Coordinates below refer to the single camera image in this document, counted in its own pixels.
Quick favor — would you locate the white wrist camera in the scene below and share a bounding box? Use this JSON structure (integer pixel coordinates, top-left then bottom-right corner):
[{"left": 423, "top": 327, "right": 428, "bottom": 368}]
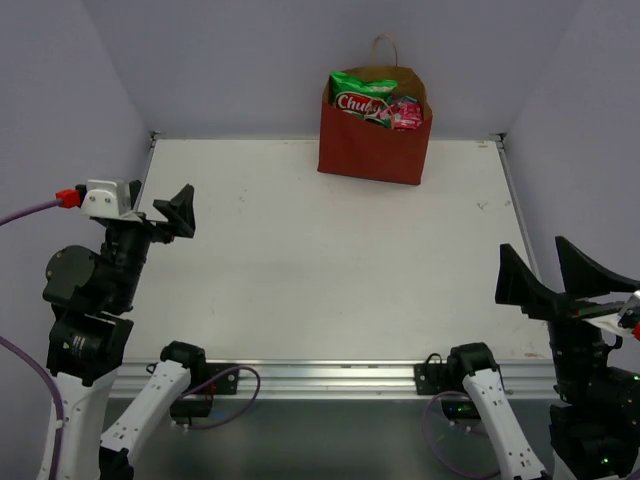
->
[
  {"left": 81, "top": 180, "right": 132, "bottom": 219},
  {"left": 592, "top": 290, "right": 639, "bottom": 340}
]

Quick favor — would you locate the green Chuby cassava chips bag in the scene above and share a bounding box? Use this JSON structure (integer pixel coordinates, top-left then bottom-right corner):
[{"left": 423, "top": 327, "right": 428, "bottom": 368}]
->
[{"left": 330, "top": 71, "right": 398, "bottom": 127}]

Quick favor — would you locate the black base bracket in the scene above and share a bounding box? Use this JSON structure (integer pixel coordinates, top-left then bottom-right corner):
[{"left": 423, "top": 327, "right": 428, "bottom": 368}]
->
[
  {"left": 413, "top": 353, "right": 464, "bottom": 396},
  {"left": 169, "top": 363, "right": 240, "bottom": 420}
]

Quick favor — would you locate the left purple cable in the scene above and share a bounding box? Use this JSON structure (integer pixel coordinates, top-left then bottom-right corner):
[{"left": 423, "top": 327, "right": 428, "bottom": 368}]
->
[{"left": 0, "top": 187, "right": 86, "bottom": 227}]

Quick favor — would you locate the aluminium mounting rail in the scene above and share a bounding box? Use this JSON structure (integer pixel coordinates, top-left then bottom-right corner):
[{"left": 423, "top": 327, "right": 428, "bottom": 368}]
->
[{"left": 107, "top": 357, "right": 559, "bottom": 400}]

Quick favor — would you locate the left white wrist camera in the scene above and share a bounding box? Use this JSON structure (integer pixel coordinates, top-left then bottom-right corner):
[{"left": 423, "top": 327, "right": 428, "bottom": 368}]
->
[{"left": 81, "top": 180, "right": 132, "bottom": 219}]

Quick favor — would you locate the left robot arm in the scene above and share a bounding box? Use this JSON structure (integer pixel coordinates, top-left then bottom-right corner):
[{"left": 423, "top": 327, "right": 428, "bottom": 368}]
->
[{"left": 38, "top": 180, "right": 208, "bottom": 479}]

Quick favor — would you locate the red brown paper bag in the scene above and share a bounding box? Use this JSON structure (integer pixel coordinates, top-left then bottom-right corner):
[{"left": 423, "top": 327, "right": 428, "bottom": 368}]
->
[{"left": 317, "top": 58, "right": 433, "bottom": 185}]

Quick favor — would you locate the purple cable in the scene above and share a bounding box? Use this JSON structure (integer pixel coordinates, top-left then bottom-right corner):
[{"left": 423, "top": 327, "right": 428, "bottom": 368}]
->
[
  {"left": 0, "top": 187, "right": 86, "bottom": 227},
  {"left": 422, "top": 389, "right": 504, "bottom": 479}
]

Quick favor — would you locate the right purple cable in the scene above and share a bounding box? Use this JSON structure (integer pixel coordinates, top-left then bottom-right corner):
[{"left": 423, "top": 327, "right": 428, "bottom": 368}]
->
[{"left": 422, "top": 389, "right": 504, "bottom": 479}]

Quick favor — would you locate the left black base bracket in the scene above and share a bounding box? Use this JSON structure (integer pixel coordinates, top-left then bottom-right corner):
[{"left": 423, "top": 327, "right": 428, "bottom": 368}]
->
[{"left": 169, "top": 363, "right": 240, "bottom": 420}]

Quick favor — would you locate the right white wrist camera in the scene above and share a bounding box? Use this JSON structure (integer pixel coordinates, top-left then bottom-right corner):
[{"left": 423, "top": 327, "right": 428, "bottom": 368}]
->
[{"left": 592, "top": 290, "right": 639, "bottom": 340}]

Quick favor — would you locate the pink candy packet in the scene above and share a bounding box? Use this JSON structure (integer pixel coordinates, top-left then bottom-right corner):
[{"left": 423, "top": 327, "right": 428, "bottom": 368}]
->
[{"left": 380, "top": 96, "right": 423, "bottom": 130}]

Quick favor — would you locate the right black base bracket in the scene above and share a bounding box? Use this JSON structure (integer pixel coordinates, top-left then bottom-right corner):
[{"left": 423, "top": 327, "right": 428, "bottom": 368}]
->
[{"left": 413, "top": 353, "right": 464, "bottom": 396}]

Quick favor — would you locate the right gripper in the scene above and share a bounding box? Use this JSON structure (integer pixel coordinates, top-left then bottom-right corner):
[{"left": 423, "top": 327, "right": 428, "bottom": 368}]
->
[{"left": 499, "top": 233, "right": 640, "bottom": 408}]

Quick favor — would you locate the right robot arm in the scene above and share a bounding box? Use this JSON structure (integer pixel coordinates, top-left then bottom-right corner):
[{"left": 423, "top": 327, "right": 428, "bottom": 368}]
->
[{"left": 445, "top": 236, "right": 639, "bottom": 479}]

